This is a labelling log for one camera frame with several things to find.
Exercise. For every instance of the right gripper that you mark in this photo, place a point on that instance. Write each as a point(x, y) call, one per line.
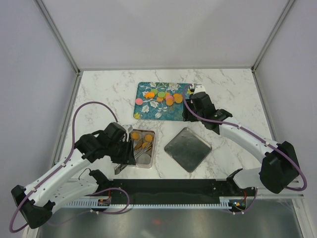
point(186, 114)

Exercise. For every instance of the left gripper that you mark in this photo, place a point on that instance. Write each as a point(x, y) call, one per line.
point(128, 156)

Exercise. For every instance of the metal tongs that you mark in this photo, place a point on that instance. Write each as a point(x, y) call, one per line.
point(142, 156)

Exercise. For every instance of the orange cookie small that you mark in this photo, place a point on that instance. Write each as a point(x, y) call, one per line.
point(135, 136)

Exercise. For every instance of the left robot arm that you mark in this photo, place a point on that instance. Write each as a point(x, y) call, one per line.
point(38, 201)

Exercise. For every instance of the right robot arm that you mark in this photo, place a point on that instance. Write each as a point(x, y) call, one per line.
point(279, 163)

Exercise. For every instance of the orange cookie stack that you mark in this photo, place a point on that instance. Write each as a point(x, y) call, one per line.
point(178, 98)

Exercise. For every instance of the square cookie tin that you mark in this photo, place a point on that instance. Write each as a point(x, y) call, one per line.
point(142, 133)

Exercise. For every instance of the square metal tin lid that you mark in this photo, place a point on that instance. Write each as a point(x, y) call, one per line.
point(188, 149)

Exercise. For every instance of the green cookie right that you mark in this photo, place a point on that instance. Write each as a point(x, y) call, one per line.
point(161, 94)

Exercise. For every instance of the green cookie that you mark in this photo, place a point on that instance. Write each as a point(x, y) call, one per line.
point(154, 91)
point(161, 94)

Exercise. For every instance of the teal floral tray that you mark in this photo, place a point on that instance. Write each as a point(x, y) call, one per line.
point(151, 109)

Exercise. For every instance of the green cookie left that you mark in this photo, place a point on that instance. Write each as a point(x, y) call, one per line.
point(154, 91)

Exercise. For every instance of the orange flower cookie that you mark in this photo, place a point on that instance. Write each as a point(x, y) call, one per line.
point(149, 95)

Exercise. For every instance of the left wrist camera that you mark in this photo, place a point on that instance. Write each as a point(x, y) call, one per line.
point(128, 129)

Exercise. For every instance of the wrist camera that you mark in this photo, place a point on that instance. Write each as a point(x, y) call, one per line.
point(197, 88)
point(128, 129)

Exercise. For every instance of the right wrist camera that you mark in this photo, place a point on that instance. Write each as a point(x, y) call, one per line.
point(197, 88)

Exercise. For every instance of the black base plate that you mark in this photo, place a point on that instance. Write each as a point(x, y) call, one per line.
point(179, 191)

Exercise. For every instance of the white cable duct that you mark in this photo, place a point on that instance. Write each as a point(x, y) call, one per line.
point(94, 203)

